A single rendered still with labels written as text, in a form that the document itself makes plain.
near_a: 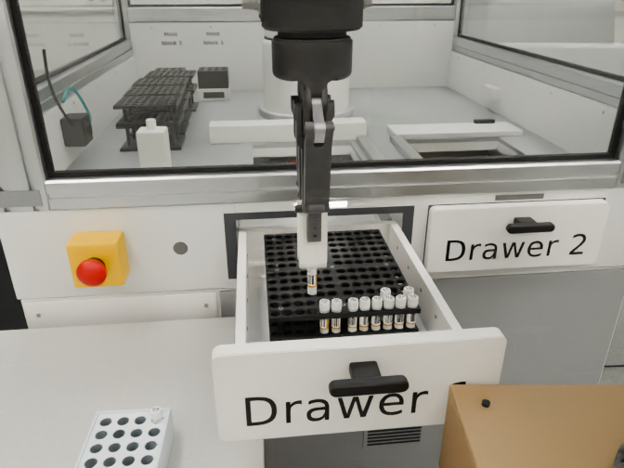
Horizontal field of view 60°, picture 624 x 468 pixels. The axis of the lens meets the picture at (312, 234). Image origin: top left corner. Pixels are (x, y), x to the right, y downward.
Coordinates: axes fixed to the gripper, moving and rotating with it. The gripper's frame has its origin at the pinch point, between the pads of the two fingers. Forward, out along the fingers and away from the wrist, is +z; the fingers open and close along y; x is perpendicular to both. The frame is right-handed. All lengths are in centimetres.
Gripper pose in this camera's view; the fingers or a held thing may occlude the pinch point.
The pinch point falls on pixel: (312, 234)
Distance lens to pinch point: 58.0
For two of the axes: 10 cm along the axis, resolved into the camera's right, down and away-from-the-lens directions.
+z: 0.0, 9.0, 4.3
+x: 9.9, -0.5, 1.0
